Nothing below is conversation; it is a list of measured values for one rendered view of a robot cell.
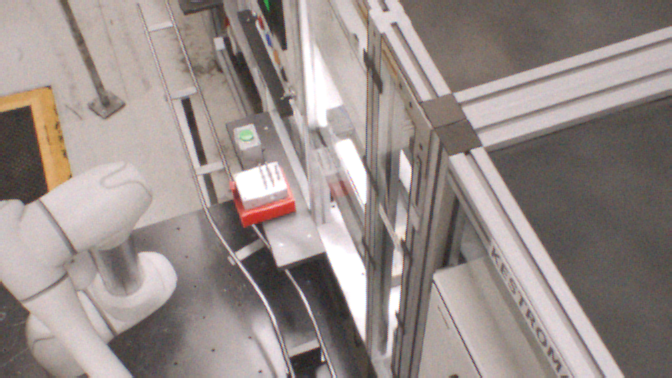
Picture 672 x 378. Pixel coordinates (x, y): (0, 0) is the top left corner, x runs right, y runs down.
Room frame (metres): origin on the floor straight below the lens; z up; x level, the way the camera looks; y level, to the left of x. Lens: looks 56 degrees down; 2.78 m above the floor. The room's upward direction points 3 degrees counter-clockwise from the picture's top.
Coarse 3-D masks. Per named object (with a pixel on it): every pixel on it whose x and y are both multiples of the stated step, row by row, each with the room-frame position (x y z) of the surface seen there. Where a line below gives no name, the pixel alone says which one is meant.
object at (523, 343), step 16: (464, 224) 0.54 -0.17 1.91; (464, 240) 0.53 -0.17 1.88; (480, 240) 0.50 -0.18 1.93; (464, 256) 0.52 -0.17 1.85; (480, 256) 0.49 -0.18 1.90; (480, 272) 0.48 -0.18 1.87; (496, 272) 0.46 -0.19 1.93; (480, 288) 0.48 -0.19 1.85; (496, 288) 0.45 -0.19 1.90; (496, 304) 0.44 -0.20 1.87; (512, 304) 0.42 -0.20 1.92; (496, 320) 0.43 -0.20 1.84; (512, 320) 0.41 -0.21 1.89; (512, 336) 0.40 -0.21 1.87; (528, 336) 0.38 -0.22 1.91; (528, 352) 0.37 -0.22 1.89; (528, 368) 0.36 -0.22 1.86; (544, 368) 0.34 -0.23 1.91
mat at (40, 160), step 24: (24, 96) 2.50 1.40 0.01; (48, 96) 2.49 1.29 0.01; (0, 120) 2.35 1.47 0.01; (24, 120) 2.35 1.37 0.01; (48, 120) 2.35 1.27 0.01; (0, 144) 2.22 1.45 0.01; (24, 144) 2.21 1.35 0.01; (48, 144) 2.21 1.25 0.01; (0, 168) 2.09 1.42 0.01; (24, 168) 2.08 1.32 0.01; (48, 168) 2.08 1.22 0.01; (0, 192) 1.96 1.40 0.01; (24, 192) 1.96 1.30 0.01; (48, 192) 1.95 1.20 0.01
